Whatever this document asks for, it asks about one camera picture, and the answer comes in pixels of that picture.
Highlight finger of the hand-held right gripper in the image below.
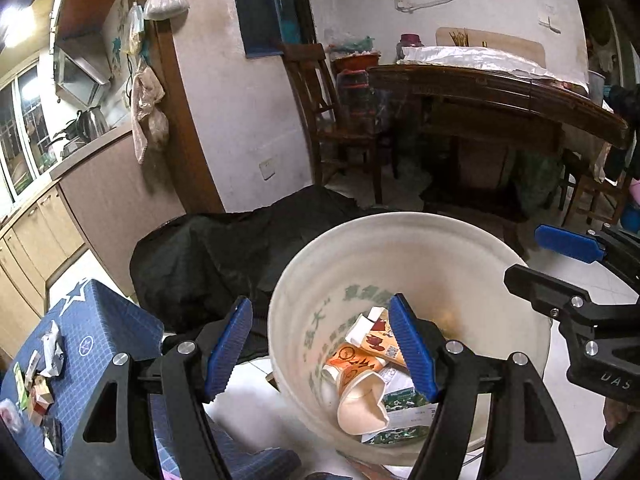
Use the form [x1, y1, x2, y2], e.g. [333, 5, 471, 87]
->
[533, 224, 640, 282]
[503, 264, 640, 357]

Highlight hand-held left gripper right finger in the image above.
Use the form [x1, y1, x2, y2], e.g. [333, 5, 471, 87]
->
[388, 293, 584, 480]

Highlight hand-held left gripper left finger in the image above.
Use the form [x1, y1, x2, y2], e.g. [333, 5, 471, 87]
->
[60, 296, 254, 480]

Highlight cardboard carton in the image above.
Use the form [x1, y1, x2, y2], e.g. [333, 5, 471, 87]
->
[347, 309, 409, 369]

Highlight white labelled packet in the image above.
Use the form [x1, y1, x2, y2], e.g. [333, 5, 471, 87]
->
[360, 379, 442, 444]

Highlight orange paper cup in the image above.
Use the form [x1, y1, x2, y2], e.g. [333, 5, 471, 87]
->
[322, 342, 389, 386]
[336, 367, 391, 436]

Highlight white plastic bucket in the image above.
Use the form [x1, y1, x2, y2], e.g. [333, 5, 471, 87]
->
[267, 212, 554, 469]

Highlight silver wrapper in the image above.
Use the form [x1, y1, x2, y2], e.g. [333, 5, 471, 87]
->
[39, 319, 66, 379]

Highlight small red box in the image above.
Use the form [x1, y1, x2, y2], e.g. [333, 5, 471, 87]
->
[27, 379, 56, 418]

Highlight small black packet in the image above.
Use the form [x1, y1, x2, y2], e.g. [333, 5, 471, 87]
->
[42, 417, 65, 457]

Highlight white pink wrapper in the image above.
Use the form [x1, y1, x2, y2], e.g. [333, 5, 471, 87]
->
[0, 399, 24, 434]

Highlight wooden chair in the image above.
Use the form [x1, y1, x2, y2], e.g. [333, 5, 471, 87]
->
[559, 146, 637, 227]
[281, 42, 397, 207]

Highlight green bag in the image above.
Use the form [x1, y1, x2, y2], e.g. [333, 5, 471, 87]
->
[512, 150, 566, 221]

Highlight blue basin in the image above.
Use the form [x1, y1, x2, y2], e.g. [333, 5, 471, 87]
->
[619, 204, 640, 234]

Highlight black jacket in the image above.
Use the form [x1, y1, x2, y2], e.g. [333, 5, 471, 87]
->
[602, 84, 640, 182]

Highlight dark wooden dining table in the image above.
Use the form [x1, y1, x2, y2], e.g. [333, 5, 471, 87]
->
[366, 62, 632, 222]

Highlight grey cup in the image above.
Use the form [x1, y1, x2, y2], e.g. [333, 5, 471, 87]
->
[587, 69, 609, 107]

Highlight kitchen counter partition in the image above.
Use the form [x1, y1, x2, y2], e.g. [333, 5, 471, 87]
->
[49, 124, 187, 292]

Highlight white plastic sheet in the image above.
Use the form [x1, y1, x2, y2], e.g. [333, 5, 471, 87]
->
[397, 44, 587, 87]

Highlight light wooden board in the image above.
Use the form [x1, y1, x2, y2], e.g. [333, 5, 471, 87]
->
[435, 27, 547, 67]

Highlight lower kitchen cabinets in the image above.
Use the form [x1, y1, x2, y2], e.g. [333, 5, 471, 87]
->
[0, 179, 87, 357]

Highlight jar with maroon lid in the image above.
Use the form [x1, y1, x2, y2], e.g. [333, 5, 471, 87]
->
[397, 33, 421, 61]

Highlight steel kettle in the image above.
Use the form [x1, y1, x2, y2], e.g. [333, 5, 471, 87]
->
[77, 107, 110, 137]

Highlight red basin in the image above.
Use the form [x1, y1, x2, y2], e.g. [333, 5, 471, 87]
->
[332, 52, 382, 74]

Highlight kitchen window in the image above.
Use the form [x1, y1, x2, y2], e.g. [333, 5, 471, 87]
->
[0, 61, 52, 202]

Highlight steel range hood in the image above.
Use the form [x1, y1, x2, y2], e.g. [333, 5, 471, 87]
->
[52, 44, 114, 104]

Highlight dark sliding window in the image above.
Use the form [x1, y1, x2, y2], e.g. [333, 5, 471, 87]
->
[228, 0, 317, 59]

